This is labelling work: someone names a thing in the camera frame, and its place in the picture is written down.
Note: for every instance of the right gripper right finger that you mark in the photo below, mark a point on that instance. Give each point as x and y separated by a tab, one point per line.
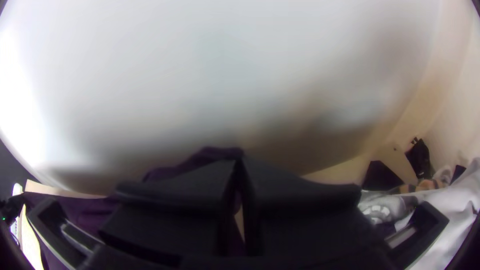
300	225

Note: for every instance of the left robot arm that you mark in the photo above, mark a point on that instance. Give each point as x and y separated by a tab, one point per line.
6	215

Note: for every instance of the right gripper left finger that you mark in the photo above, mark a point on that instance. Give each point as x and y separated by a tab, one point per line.
176	210

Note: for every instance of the heap of clothes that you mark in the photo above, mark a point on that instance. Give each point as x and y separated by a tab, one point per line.
450	202

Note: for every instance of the black t-shirt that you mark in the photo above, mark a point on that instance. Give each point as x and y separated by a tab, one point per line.
86	214

